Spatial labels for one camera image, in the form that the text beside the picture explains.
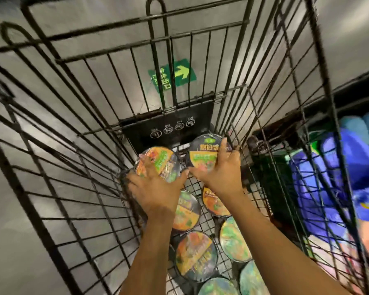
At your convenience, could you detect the green arrow floor sticker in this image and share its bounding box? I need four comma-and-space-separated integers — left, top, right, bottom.
148, 58, 197, 93

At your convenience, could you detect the black lidded instant noodle bowl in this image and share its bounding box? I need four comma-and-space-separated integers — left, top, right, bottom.
188, 133, 233, 173

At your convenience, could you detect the pile of noodle cups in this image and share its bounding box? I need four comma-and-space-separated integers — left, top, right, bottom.
169, 185, 270, 295

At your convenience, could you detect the person's right hand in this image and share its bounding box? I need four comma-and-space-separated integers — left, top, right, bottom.
188, 137, 245, 202

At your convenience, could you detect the person's left hand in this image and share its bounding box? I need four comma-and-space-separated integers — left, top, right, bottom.
125, 154, 190, 219

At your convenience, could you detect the orange green instant noodle bowl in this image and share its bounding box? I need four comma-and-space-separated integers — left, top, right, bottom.
134, 146, 182, 184

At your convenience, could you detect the person's right forearm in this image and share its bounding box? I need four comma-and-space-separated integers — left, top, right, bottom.
223, 190, 352, 295

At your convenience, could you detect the light blue slipper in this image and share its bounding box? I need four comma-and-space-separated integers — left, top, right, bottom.
339, 112, 369, 146

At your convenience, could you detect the blue foam slipper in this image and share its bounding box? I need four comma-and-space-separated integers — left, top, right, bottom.
288, 150, 346, 240
321, 128, 369, 222

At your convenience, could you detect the black cart seat panel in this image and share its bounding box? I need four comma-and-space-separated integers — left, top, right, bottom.
120, 101, 216, 154

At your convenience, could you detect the black wire shopping cart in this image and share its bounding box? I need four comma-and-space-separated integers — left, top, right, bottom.
0, 0, 369, 295

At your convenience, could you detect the black shelf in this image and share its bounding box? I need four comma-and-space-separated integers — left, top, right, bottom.
252, 67, 369, 145

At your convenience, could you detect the person's left forearm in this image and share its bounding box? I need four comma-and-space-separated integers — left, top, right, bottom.
119, 209, 176, 295

